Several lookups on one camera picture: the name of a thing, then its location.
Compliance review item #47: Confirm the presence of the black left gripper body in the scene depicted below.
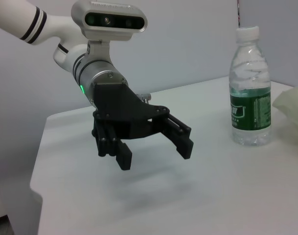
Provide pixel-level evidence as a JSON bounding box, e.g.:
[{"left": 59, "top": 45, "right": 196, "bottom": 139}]
[{"left": 91, "top": 82, "right": 171, "bottom": 141}]

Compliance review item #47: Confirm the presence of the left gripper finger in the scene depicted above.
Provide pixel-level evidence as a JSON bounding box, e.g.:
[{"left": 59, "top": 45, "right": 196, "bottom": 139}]
[
  {"left": 150, "top": 113, "right": 195, "bottom": 160},
  {"left": 91, "top": 117, "right": 133, "bottom": 171}
]

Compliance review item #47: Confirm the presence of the clear water bottle green label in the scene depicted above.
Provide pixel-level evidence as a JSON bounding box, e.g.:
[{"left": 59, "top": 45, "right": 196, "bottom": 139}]
[{"left": 229, "top": 25, "right": 273, "bottom": 147}]

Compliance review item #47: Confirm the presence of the translucent green fruit bowl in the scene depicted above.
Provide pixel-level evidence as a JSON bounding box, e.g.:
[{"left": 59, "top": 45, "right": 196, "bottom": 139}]
[{"left": 272, "top": 83, "right": 298, "bottom": 145}]

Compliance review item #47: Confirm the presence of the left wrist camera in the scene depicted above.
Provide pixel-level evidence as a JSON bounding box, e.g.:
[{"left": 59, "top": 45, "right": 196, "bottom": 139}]
[{"left": 71, "top": 0, "right": 149, "bottom": 63}]

